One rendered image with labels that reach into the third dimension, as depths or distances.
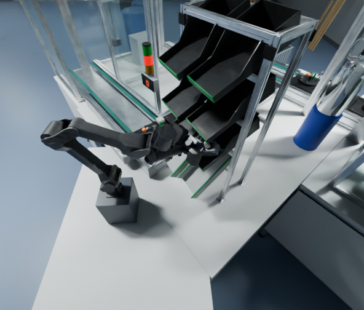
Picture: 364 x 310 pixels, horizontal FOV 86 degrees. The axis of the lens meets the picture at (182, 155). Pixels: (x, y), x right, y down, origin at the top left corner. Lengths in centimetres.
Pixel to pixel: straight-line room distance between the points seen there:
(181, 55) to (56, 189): 205
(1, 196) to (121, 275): 198
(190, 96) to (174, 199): 56
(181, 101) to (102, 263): 77
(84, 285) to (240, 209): 78
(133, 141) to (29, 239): 183
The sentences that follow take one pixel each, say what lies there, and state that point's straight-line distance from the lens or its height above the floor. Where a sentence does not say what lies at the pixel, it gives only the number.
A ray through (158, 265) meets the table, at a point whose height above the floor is 86.
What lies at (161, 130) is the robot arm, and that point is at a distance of 58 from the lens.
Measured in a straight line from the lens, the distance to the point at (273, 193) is 122.
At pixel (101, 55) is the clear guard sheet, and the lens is 237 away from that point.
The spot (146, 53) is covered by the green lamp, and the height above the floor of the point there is 138.
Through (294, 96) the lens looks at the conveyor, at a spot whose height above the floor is 91.
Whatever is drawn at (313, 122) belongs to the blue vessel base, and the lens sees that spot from 140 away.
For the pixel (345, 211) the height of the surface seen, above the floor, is 86.
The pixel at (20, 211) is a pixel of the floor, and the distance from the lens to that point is 252.
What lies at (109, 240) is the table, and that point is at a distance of 106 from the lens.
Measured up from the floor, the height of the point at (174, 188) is 86.
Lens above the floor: 182
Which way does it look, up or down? 50 degrees down
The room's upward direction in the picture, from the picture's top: 1 degrees clockwise
